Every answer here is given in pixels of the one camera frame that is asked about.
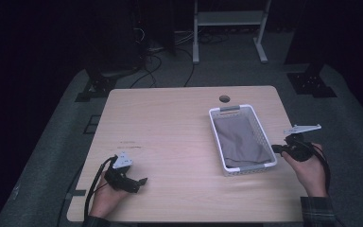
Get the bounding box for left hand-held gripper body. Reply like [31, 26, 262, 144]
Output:
[103, 151, 139, 193]

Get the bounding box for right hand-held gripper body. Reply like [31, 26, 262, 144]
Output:
[283, 124, 322, 163]

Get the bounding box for grey cloth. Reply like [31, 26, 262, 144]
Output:
[214, 116, 274, 168]

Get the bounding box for white plastic basket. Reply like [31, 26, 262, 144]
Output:
[208, 104, 279, 177]

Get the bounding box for person's left hand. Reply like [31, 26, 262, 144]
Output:
[89, 176, 130, 218]

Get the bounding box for person's right hand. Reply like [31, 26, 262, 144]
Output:
[281, 143, 329, 199]

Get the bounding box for person's left dark sleeve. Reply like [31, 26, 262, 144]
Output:
[81, 215, 112, 227]

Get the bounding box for person's right plaid sleeve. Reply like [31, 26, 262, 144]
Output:
[300, 196, 337, 227]

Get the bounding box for black stand base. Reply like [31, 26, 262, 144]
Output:
[285, 61, 338, 99]
[75, 61, 140, 103]

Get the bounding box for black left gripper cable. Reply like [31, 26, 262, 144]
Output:
[83, 156, 118, 221]

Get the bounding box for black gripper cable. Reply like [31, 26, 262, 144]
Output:
[308, 142, 332, 194]
[83, 156, 118, 221]

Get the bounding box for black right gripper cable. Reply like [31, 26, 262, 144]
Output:
[308, 142, 332, 194]

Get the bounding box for black floor cables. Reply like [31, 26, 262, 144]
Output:
[129, 29, 231, 89]

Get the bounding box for white metal desk frame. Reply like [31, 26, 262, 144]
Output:
[192, 0, 272, 65]

